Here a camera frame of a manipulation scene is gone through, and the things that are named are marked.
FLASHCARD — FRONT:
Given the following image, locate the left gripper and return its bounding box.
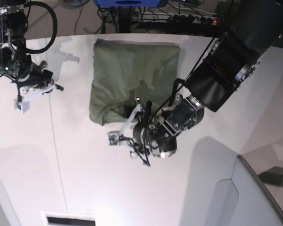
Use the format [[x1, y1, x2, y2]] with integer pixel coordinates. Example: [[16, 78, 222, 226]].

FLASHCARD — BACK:
[[133, 101, 153, 151]]

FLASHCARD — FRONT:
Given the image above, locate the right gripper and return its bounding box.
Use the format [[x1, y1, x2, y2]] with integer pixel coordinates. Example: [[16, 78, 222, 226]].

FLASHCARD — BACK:
[[15, 61, 53, 87]]

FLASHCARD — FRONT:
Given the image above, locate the green t-shirt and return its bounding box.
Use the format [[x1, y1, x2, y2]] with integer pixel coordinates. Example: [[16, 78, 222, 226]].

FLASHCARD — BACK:
[[89, 39, 180, 126]]

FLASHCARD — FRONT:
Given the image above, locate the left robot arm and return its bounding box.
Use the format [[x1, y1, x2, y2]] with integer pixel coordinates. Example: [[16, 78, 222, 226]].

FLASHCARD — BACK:
[[128, 0, 283, 158]]

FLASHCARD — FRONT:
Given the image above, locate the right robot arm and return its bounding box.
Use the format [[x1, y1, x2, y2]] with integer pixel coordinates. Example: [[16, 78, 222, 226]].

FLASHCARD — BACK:
[[0, 0, 58, 87]]

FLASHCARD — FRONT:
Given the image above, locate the black power strip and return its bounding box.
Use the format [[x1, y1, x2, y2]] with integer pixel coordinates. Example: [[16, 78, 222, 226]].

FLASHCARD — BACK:
[[167, 13, 224, 24]]

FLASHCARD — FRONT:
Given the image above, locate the blue box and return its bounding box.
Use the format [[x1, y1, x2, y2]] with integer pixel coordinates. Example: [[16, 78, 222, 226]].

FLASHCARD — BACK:
[[95, 0, 160, 7]]

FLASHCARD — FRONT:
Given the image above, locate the black table leg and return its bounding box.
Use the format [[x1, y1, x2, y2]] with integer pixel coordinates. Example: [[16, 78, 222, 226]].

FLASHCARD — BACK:
[[117, 6, 134, 33]]

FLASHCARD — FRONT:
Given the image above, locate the white slotted plate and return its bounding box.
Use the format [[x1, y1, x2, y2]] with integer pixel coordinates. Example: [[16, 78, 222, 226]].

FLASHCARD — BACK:
[[41, 211, 97, 226]]

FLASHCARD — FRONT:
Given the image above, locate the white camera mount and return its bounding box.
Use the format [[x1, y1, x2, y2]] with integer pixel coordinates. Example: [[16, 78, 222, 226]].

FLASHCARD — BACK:
[[13, 83, 64, 113], [106, 96, 144, 161]]

